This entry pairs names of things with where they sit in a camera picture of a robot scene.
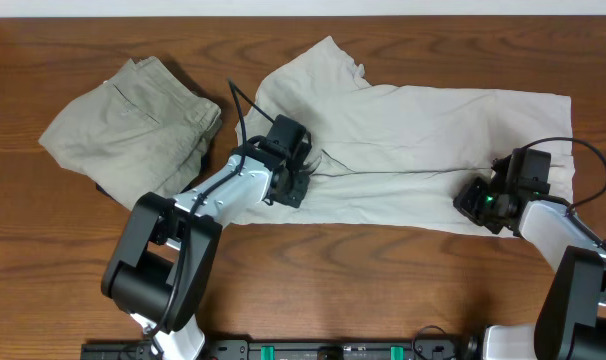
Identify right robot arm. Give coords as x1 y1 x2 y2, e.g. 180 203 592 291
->
453 147 606 360

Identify white t-shirt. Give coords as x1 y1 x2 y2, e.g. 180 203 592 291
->
237 38 574 235

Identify folded khaki shorts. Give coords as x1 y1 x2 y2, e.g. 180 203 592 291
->
39 57 222 208

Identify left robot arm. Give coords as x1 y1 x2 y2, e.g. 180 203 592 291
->
81 115 312 359

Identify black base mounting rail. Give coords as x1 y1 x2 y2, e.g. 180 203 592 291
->
80 339 461 360

